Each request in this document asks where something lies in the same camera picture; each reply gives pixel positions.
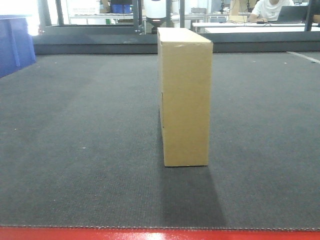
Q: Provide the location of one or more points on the brown cardboard box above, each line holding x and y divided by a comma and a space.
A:
185, 81

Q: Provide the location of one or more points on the white cylindrical robot base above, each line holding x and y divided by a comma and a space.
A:
156, 13

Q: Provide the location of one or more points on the dark grey conveyor belt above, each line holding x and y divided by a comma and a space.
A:
81, 143

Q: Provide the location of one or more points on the blue plastic shelf bin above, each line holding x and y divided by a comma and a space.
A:
16, 44

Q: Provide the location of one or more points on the red conveyor front edge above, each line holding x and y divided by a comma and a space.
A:
53, 233

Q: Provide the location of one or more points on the white work table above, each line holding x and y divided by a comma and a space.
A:
236, 27

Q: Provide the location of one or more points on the blue storage crate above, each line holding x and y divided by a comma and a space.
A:
121, 8

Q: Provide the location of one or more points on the person in white shirt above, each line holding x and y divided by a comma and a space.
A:
267, 10

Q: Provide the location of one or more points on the dark laptop computer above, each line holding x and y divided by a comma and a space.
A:
292, 14

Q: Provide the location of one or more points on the black metal frame post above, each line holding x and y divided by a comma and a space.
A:
137, 17

